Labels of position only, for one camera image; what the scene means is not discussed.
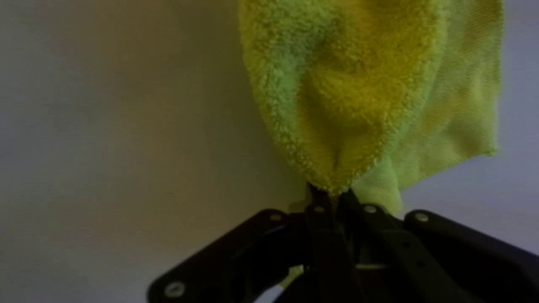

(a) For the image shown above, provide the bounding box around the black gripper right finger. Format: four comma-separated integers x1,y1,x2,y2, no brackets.
338,188,539,303

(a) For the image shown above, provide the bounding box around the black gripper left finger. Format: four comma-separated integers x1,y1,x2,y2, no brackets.
146,183,352,303

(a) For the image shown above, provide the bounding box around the yellow-green microfibre towel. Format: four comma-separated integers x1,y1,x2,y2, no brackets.
235,0,505,218

